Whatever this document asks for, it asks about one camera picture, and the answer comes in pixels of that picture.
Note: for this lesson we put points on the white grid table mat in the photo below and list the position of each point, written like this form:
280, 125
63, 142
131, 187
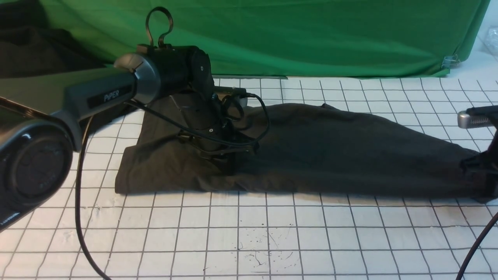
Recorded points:
246, 236

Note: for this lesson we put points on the green backdrop cloth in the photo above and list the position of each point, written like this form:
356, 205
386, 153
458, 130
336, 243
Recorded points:
345, 38

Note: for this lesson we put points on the black clothes pile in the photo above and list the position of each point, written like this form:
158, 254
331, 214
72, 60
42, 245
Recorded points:
30, 48

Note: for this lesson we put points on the black cable image-right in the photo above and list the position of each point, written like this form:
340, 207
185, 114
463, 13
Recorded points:
476, 246

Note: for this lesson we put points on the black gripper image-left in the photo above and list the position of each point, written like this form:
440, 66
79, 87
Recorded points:
211, 129

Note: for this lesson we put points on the gray long-sleeved shirt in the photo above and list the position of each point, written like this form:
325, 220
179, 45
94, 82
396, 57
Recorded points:
309, 149

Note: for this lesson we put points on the metal binder clip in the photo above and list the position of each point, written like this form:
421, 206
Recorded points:
450, 61

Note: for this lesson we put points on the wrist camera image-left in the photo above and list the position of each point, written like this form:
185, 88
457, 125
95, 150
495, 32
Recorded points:
236, 93

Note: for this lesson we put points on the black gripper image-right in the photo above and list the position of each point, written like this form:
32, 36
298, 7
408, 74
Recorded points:
486, 162

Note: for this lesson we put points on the black robot arm image-left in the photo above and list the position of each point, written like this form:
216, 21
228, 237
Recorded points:
40, 118

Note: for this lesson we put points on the silver wrist camera image-right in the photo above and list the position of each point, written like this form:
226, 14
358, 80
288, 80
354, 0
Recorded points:
478, 117

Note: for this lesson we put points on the clear plastic bag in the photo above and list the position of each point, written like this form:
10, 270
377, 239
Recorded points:
490, 40

